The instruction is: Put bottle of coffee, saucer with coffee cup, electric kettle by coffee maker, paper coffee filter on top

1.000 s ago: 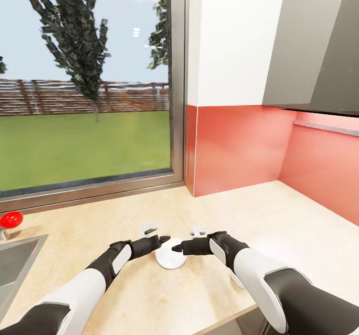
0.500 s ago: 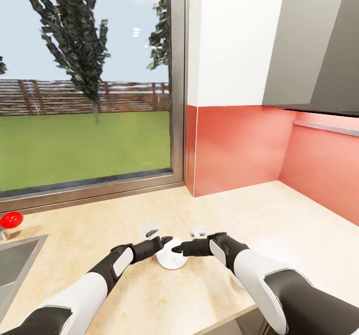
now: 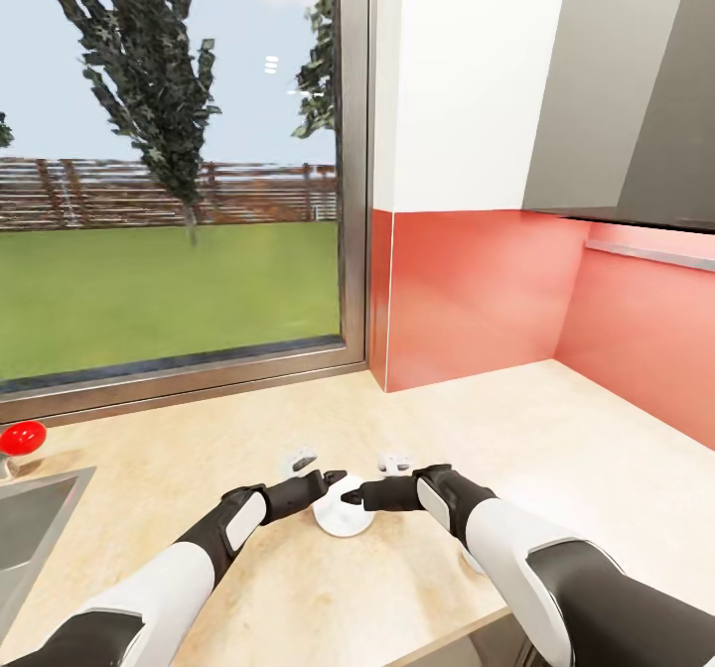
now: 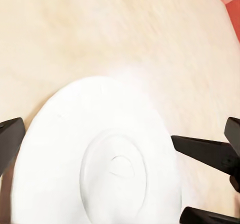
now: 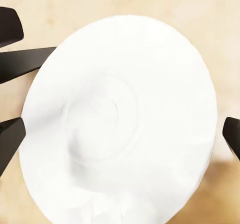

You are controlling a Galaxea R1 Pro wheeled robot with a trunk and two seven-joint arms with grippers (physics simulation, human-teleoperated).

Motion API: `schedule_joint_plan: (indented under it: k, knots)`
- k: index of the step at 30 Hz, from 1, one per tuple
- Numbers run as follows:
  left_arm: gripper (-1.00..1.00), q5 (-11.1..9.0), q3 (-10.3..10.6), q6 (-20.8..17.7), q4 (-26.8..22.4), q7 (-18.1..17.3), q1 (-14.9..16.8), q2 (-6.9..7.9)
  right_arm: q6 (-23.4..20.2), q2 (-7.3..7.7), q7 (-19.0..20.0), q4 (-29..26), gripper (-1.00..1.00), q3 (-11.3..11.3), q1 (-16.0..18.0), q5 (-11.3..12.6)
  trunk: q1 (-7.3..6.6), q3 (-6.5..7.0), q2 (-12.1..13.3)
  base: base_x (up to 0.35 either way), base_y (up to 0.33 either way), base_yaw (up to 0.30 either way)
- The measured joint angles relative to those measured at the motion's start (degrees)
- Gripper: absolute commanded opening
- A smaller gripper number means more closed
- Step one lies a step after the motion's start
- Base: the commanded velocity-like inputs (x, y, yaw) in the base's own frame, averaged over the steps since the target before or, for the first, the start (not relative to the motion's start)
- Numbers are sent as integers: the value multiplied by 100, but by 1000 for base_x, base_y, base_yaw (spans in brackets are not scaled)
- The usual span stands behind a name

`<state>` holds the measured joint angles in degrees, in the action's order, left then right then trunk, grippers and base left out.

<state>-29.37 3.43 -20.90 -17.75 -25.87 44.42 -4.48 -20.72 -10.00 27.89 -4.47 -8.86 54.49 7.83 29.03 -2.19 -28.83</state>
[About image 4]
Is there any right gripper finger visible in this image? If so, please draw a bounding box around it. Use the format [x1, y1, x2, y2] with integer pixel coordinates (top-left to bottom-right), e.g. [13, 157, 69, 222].
[170, 135, 240, 193]
[178, 206, 240, 224]

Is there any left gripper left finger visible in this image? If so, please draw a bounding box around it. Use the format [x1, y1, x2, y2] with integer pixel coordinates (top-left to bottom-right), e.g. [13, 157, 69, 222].
[0, 117, 27, 177]

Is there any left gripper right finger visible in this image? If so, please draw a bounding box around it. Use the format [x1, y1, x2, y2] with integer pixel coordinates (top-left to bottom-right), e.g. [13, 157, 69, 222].
[224, 117, 240, 157]

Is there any saucer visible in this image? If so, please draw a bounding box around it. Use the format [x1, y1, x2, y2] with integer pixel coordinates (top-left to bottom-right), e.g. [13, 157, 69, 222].
[10, 75, 183, 224]

